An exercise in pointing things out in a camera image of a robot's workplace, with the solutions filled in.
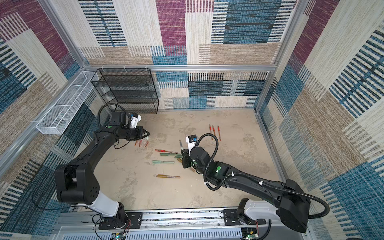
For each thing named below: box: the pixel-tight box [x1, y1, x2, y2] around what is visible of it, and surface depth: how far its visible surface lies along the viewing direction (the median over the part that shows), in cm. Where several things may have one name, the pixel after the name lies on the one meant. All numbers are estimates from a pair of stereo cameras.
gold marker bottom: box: [156, 174, 181, 179], surface depth 89 cm
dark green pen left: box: [159, 153, 182, 156], surface depth 98 cm
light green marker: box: [151, 160, 175, 164], surface depth 94 cm
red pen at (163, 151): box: [155, 149, 178, 154], surface depth 101 cm
